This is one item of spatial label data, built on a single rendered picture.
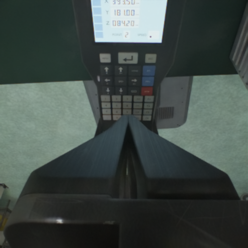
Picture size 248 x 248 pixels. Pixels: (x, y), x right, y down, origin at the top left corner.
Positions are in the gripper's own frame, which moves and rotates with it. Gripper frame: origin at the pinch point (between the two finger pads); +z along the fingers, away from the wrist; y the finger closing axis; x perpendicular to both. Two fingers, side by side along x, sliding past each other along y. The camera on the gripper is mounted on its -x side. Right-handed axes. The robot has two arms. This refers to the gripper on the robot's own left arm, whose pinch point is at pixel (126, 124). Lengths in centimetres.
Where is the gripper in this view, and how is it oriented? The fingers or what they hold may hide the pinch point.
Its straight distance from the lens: 29.1
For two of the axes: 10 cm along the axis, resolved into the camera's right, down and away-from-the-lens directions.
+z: 0.1, -9.8, 1.9
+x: 0.1, 1.9, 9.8
